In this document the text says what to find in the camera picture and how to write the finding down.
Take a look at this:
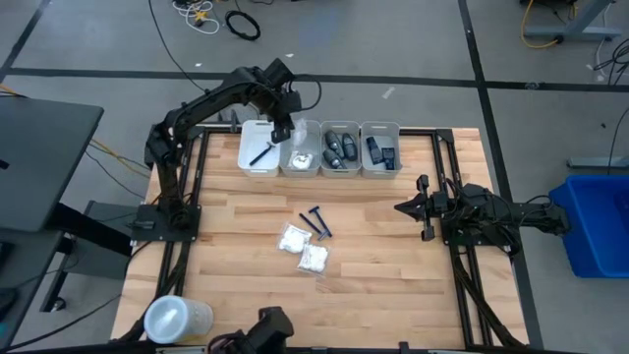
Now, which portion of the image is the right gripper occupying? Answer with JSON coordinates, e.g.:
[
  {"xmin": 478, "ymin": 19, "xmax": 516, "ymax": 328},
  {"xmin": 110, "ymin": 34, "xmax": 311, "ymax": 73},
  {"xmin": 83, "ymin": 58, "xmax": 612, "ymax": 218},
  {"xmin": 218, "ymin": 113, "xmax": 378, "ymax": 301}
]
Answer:
[{"xmin": 394, "ymin": 174, "xmax": 436, "ymax": 242}]

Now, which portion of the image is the clear bag of cotton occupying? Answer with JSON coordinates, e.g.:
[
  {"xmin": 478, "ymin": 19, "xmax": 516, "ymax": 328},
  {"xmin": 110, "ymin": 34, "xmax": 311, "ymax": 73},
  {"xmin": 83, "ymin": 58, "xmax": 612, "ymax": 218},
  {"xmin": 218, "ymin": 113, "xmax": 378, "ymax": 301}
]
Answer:
[
  {"xmin": 289, "ymin": 117, "xmax": 311, "ymax": 148},
  {"xmin": 295, "ymin": 242, "xmax": 330, "ymax": 276},
  {"xmin": 276, "ymin": 222, "xmax": 314, "ymax": 256},
  {"xmin": 290, "ymin": 151, "xmax": 315, "ymax": 171}
]

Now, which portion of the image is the white opaque storage bin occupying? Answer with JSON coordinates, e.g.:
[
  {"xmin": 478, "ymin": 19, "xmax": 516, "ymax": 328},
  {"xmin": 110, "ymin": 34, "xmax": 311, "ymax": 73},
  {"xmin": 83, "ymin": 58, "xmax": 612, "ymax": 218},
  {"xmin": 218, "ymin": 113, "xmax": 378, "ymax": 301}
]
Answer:
[{"xmin": 237, "ymin": 119, "xmax": 283, "ymax": 178}]

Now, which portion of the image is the translucent grey storage bin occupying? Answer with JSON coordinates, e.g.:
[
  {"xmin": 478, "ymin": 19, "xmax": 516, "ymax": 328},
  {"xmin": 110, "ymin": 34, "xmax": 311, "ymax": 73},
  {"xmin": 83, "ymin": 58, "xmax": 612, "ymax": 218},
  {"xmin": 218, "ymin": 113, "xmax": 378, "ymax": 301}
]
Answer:
[
  {"xmin": 278, "ymin": 120, "xmax": 322, "ymax": 178},
  {"xmin": 360, "ymin": 121, "xmax": 402, "ymax": 180},
  {"xmin": 319, "ymin": 120, "xmax": 364, "ymax": 179}
]

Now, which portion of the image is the blue plastic tote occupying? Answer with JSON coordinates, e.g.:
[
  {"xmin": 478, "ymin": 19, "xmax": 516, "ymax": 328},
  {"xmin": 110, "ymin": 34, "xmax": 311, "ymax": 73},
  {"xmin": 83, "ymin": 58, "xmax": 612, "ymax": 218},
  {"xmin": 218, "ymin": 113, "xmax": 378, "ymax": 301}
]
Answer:
[{"xmin": 547, "ymin": 174, "xmax": 629, "ymax": 279}]

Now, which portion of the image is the grey desk foot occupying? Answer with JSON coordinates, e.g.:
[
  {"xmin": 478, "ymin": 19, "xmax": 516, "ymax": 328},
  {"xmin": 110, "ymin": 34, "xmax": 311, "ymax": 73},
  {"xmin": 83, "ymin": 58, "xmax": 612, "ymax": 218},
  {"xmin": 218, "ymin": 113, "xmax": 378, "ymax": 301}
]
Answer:
[{"xmin": 566, "ymin": 155, "xmax": 629, "ymax": 171}]

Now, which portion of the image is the black desk leg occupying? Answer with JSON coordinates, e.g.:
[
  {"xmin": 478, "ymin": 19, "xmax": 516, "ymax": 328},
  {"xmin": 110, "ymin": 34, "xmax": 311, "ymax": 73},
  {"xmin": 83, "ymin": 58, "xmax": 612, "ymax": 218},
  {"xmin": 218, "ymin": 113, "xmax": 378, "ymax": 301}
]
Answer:
[{"xmin": 39, "ymin": 200, "xmax": 135, "ymax": 314}]

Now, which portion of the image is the grey desk base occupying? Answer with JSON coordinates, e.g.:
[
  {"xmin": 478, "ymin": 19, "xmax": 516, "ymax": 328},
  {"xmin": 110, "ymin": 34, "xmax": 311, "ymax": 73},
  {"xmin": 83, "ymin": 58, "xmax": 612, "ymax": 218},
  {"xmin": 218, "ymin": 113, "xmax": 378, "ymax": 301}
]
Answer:
[{"xmin": 521, "ymin": 0, "xmax": 624, "ymax": 43}]

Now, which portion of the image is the black desk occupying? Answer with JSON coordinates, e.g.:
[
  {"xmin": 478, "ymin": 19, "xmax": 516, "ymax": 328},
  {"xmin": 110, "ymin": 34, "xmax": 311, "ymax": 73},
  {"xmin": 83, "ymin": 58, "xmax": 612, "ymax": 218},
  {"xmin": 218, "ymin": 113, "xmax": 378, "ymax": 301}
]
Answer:
[{"xmin": 0, "ymin": 96, "xmax": 105, "ymax": 233}]

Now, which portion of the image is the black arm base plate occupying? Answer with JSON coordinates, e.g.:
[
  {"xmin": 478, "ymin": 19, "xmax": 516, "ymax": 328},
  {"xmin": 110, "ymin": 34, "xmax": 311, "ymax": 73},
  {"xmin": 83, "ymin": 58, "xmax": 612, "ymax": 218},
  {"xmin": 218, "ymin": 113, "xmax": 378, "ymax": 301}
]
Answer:
[
  {"xmin": 130, "ymin": 204, "xmax": 202, "ymax": 243},
  {"xmin": 440, "ymin": 210, "xmax": 517, "ymax": 248}
]

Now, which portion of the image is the black aluminium table frame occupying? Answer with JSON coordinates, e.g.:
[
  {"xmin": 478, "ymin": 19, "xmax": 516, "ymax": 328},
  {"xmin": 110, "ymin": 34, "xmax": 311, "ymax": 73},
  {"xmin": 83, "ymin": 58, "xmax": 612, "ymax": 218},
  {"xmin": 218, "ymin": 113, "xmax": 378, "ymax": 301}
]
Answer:
[{"xmin": 110, "ymin": 122, "xmax": 544, "ymax": 354}]

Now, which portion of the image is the black coiled cable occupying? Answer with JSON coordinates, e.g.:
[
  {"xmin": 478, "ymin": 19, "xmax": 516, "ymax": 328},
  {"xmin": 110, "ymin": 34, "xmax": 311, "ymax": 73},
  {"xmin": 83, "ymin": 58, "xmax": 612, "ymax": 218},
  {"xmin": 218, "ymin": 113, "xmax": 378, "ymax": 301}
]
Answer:
[{"xmin": 224, "ymin": 10, "xmax": 262, "ymax": 42}]

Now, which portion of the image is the long black floor cable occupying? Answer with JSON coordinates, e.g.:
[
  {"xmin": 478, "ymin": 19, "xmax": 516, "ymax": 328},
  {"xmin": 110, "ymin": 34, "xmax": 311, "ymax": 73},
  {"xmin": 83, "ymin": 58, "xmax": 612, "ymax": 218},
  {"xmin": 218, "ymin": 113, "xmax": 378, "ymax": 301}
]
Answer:
[
  {"xmin": 0, "ymin": 293, "xmax": 124, "ymax": 353},
  {"xmin": 146, "ymin": 0, "xmax": 212, "ymax": 94}
]

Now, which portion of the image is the white cable bundle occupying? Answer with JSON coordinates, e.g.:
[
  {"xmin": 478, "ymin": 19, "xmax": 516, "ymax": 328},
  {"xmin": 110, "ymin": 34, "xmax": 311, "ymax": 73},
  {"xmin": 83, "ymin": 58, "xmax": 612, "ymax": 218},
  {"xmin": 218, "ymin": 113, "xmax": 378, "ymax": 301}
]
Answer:
[{"xmin": 171, "ymin": 0, "xmax": 221, "ymax": 36}]

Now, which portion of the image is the yellow floor cable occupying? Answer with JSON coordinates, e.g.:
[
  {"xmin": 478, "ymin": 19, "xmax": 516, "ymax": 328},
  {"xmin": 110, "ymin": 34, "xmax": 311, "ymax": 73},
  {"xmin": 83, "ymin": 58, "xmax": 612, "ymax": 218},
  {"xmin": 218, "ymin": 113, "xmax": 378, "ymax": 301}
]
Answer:
[
  {"xmin": 519, "ymin": 0, "xmax": 561, "ymax": 50},
  {"xmin": 0, "ymin": 83, "xmax": 153, "ymax": 179}
]

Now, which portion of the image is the black cable bundle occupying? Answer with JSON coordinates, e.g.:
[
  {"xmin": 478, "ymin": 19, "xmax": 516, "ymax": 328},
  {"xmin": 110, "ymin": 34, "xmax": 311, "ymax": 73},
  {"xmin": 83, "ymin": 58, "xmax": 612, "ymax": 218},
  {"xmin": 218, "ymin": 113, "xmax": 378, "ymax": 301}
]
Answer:
[{"xmin": 593, "ymin": 37, "xmax": 629, "ymax": 86}]

